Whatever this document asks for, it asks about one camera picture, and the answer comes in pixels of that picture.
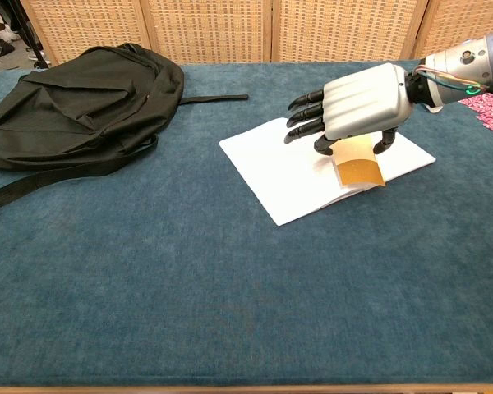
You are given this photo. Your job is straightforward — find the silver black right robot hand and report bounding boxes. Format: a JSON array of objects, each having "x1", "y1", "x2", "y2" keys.
[{"x1": 284, "y1": 62, "x2": 416, "y2": 156}]

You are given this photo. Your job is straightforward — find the orange and cream bookmark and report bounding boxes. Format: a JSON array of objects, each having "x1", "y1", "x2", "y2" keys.
[{"x1": 330, "y1": 134, "x2": 387, "y2": 190}]

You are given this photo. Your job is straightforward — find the white open notebook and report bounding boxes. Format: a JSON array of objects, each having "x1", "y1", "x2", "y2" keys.
[{"x1": 218, "y1": 117, "x2": 436, "y2": 227}]

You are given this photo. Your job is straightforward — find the wicker folding screen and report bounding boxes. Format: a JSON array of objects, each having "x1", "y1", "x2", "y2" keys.
[{"x1": 20, "y1": 0, "x2": 493, "y2": 66}]

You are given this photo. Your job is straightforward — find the black fabric backpack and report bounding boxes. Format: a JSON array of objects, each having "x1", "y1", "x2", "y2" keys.
[{"x1": 0, "y1": 42, "x2": 250, "y2": 235}]

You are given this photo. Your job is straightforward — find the blue carpet table mat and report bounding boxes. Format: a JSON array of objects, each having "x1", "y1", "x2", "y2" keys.
[{"x1": 0, "y1": 57, "x2": 493, "y2": 389}]

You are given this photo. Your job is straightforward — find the black tripod stand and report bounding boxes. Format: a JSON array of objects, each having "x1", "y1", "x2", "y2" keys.
[{"x1": 7, "y1": 0, "x2": 53, "y2": 71}]

